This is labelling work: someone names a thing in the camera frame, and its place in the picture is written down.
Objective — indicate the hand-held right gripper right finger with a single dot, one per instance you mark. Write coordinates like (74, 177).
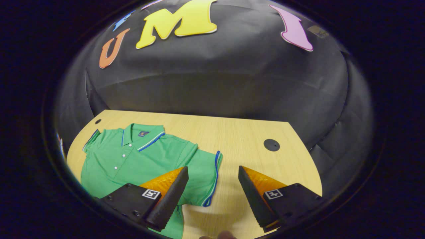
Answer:
(254, 199)

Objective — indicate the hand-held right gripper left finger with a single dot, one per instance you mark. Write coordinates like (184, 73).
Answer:
(169, 199)

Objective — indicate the green T-shirt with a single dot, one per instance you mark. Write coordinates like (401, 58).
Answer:
(132, 162)

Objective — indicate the black backdrop cloth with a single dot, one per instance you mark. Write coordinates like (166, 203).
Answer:
(215, 83)

